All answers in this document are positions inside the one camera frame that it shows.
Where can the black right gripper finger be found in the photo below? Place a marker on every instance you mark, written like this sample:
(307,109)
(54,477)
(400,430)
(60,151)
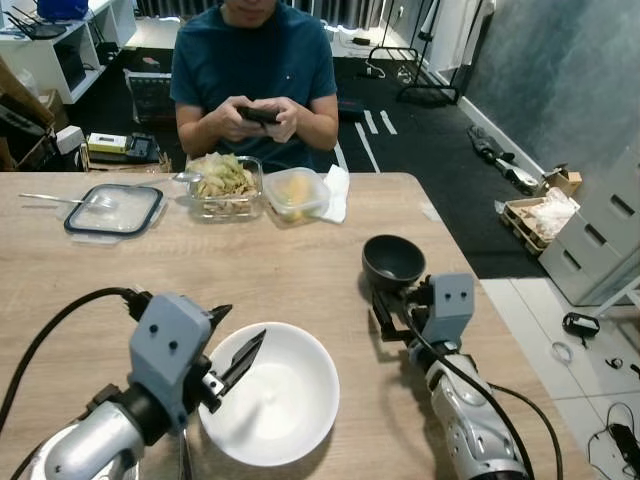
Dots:
(382,312)

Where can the dark grey bowl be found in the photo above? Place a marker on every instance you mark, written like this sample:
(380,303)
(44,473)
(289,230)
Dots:
(393,262)

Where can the white bowl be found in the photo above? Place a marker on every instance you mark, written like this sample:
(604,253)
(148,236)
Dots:
(285,400)

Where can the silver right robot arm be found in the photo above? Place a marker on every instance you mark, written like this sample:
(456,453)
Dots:
(465,420)

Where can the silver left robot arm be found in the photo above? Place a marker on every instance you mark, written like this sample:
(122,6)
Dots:
(90,445)

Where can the white paper napkin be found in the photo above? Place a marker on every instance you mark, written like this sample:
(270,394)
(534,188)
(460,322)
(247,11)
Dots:
(338,190)

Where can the glass container with food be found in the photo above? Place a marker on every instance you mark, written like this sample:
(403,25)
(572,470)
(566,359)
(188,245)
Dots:
(225,180)

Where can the clear lid with dark rim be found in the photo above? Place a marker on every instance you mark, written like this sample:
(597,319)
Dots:
(125,215)

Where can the metal spoon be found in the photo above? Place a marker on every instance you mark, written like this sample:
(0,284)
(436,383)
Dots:
(185,177)

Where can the lidded plastic container yellow food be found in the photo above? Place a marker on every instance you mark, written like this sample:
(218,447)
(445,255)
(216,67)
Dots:
(295,192)

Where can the small black fob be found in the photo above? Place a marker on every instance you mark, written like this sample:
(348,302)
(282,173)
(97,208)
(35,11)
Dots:
(580,324)

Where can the wooden tray with white contents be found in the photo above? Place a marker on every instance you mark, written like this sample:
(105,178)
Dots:
(545,215)

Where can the black handheld tool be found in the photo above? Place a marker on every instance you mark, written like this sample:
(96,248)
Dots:
(490,150)

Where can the grey drawer cabinet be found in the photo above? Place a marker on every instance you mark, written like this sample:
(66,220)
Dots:
(600,240)

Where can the small cardboard box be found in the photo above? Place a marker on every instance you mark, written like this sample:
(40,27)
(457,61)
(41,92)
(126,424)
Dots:
(563,181)

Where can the yellow and white box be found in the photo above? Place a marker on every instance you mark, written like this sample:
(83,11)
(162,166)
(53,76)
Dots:
(108,143)

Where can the black smartphone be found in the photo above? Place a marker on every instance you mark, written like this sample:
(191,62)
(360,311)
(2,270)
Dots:
(260,114)

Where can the black metal stand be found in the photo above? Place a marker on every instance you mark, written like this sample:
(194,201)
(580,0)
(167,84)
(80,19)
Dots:
(440,92)

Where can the black mesh crate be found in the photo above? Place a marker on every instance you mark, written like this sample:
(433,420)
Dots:
(150,98)

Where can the person in blue t-shirt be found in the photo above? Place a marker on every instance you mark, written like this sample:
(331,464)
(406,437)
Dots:
(250,60)

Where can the large brown cardboard box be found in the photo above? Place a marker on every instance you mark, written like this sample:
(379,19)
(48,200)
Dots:
(25,110)

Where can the white shelf unit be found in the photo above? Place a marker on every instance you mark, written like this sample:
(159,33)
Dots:
(30,60)

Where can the blue bag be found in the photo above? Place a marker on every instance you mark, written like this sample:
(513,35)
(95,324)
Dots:
(62,8)

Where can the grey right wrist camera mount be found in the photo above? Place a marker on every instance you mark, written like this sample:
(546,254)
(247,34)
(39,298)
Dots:
(452,305)

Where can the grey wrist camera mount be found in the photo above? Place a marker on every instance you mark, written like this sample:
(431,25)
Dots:
(452,305)
(165,345)

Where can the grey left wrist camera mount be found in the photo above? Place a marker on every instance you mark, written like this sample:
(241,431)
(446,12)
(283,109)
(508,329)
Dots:
(165,345)

